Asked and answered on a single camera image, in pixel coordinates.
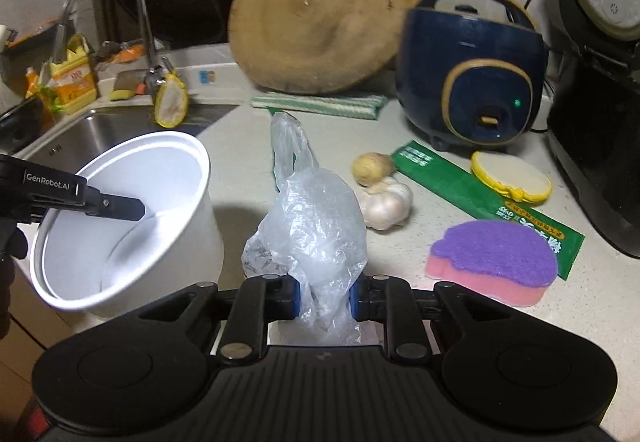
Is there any white round plastic bowl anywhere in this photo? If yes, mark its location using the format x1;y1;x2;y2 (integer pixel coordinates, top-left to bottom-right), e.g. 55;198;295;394
29;131;224;318

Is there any clear plastic bag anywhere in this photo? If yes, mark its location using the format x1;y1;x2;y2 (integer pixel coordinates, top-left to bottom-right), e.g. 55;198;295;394
241;112;368;346

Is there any purple pink sponge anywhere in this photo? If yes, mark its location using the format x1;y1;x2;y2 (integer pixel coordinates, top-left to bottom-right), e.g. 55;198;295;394
425;220;558;308

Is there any green snack wrapper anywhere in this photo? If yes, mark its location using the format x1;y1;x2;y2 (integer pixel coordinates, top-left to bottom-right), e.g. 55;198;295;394
392;141;585;280

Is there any chrome kitchen faucet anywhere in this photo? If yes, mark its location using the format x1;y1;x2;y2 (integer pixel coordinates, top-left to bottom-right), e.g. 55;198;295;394
51;0;165;98

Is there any stainless steel sink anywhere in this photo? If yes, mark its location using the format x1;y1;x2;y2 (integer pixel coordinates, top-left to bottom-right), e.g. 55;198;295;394
12;100;241;174

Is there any garlic bulb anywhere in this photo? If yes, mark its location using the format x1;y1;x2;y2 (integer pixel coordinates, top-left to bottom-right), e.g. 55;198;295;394
358;176;413;231

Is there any yellow green sponge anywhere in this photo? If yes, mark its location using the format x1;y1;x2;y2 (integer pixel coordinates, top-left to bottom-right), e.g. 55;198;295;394
108;89;136;101

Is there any yellow detergent bag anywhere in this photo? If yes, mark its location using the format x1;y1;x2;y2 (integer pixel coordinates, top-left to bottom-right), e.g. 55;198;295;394
50;34;98;116

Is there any yellow rimmed sink strainer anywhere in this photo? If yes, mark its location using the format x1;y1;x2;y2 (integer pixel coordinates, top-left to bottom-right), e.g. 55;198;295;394
154;74;189;129

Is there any yellow round scrubber pad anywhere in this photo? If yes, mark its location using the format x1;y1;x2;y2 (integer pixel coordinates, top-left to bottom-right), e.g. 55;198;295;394
471;150;553;205

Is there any green white striped cloth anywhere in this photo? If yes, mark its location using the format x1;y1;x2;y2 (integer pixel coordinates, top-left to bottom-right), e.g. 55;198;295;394
250;92;388;120

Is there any large black rice cooker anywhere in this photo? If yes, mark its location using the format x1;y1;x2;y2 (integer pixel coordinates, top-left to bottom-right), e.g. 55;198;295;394
548;0;639;257

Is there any round wooden cutting board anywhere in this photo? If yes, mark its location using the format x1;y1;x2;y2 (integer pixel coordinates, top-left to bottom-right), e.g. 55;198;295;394
228;0;416;95

